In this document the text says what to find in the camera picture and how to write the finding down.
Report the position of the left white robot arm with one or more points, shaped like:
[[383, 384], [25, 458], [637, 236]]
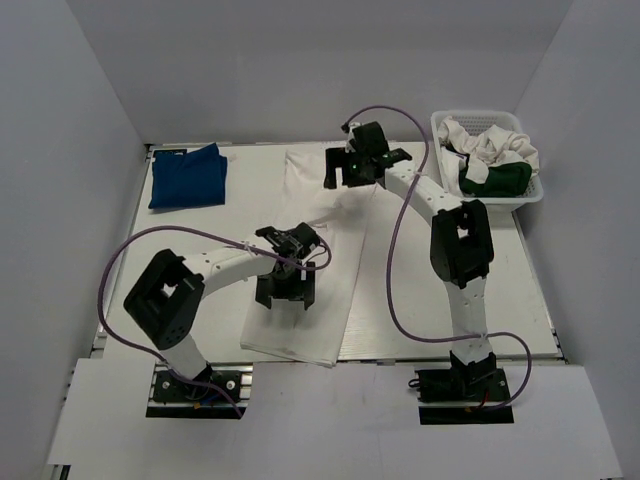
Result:
[[166, 297]]

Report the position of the white t shirt red logo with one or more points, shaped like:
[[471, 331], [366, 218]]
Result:
[[340, 217]]

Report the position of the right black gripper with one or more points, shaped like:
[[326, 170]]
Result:
[[339, 158]]

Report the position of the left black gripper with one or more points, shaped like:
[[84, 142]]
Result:
[[301, 288]]

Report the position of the dark green t shirt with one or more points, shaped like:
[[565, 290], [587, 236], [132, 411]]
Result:
[[504, 181]]

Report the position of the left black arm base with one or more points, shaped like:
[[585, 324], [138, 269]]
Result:
[[170, 398]]

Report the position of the folded blue t shirt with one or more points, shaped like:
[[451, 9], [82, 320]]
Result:
[[183, 179]]

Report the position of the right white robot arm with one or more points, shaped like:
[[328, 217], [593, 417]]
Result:
[[461, 247]]

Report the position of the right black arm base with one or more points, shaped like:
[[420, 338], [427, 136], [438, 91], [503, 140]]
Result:
[[463, 394]]

